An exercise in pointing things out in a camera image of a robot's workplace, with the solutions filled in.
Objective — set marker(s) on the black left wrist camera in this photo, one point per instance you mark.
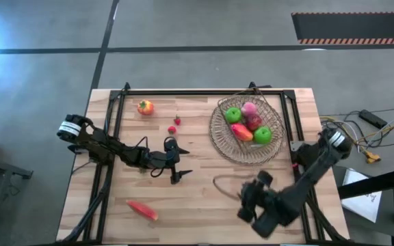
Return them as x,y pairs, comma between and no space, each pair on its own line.
172,145

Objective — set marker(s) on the black power brick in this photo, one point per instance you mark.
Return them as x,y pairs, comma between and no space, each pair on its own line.
373,119

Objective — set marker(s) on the black metal beam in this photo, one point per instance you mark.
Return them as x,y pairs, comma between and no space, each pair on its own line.
371,186

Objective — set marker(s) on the red strawberry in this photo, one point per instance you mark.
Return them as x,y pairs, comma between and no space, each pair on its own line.
177,120
172,130

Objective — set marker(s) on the green apple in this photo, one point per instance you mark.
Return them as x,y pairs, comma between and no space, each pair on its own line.
233,115
262,135

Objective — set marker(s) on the silver mounting bracket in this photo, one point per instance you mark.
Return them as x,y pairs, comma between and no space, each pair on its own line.
295,146

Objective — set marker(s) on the white paper sheet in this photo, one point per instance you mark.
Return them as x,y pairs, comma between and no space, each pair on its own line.
363,205

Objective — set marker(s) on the orange tomato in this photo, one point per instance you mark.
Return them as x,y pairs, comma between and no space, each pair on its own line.
145,107

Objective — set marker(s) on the red apple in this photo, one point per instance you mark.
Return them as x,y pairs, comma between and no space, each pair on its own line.
253,122

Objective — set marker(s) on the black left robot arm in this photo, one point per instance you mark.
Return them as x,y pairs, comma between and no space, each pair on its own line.
108,147

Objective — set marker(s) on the red yellow mango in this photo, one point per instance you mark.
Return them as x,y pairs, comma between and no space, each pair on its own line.
241,132

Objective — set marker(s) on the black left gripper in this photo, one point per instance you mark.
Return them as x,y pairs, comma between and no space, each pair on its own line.
163,160

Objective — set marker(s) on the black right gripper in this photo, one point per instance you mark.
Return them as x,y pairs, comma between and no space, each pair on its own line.
253,198

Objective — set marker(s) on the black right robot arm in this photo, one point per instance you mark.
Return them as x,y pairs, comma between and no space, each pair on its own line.
316,164

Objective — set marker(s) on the black hazard-striped floor mat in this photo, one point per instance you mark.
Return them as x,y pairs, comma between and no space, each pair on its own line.
354,25

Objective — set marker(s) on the pink peach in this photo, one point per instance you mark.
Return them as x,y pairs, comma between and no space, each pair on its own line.
249,108

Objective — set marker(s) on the black aluminium table frame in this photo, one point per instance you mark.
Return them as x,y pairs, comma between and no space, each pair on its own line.
200,92

